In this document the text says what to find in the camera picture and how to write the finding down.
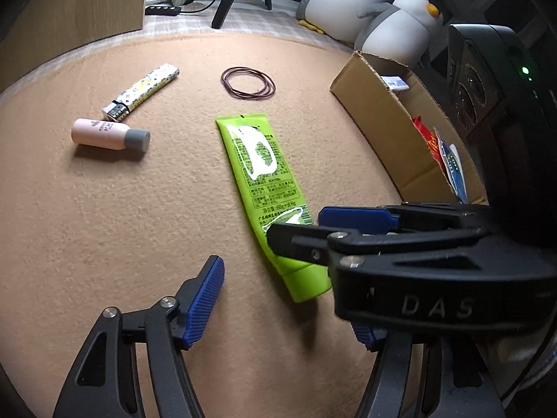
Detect checked floor cloth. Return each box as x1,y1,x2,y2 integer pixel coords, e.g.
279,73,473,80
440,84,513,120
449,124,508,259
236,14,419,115
143,0,358,55

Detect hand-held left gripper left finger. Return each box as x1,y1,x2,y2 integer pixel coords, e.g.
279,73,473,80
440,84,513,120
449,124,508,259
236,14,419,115
52,254,226,418

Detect cardboard box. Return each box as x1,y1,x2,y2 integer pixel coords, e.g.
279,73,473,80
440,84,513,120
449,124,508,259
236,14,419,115
329,51,489,206

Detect green tube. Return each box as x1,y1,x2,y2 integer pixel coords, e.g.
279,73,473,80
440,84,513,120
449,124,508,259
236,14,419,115
215,114,334,304

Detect wooden board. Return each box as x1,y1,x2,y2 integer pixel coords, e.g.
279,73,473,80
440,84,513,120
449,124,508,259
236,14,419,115
0,0,154,59

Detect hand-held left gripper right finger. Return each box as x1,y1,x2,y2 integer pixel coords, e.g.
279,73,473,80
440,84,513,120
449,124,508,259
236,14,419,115
350,320,497,418

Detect patterned white lighter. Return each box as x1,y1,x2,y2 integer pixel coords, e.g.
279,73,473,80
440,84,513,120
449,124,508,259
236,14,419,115
101,64,180,122

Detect black power strip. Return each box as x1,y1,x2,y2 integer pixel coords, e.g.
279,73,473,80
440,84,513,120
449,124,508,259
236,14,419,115
146,4,183,17

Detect small penguin plush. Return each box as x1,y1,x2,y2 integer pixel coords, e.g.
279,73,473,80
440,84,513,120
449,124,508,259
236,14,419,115
354,0,445,69

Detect large penguin plush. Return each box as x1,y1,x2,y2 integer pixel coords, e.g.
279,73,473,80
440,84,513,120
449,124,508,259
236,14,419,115
296,0,406,45

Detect red snack packet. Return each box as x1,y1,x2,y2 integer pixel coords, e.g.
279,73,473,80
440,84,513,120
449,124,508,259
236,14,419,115
411,115,445,171

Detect pink bottle grey cap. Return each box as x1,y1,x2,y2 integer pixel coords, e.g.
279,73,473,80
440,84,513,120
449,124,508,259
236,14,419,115
72,117,151,154

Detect dark blue sachet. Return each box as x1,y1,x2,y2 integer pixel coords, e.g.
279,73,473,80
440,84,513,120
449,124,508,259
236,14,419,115
441,143,469,204

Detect brown hair ties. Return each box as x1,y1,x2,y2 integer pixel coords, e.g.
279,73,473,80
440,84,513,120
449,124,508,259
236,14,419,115
220,67,276,99

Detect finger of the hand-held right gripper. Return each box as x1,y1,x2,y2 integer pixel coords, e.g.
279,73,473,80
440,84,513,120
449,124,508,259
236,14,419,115
265,222,557,337
317,201,502,234

